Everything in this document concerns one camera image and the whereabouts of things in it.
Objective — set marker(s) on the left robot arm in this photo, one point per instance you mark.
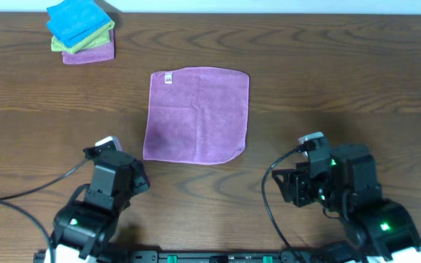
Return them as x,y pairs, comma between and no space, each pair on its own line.
84,226

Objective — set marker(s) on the folded purple cloth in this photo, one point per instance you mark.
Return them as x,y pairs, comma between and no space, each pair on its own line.
101,53

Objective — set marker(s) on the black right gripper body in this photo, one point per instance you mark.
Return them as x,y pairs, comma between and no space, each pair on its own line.
307,190

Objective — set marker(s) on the white cloth label tag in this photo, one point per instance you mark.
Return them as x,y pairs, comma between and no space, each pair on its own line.
168,77

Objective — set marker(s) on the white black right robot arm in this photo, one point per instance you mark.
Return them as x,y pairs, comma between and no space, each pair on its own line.
343,181

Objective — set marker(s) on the folded blue cloth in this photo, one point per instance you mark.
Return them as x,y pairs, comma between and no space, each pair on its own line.
72,21

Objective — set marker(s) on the folded green cloth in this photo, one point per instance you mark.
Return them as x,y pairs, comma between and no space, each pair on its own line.
99,37

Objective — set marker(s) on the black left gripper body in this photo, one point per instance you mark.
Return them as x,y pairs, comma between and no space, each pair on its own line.
137,179

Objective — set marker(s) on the purple microfiber cloth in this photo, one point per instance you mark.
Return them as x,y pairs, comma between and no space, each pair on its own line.
201,118

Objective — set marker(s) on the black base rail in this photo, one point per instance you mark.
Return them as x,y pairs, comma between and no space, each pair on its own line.
151,256

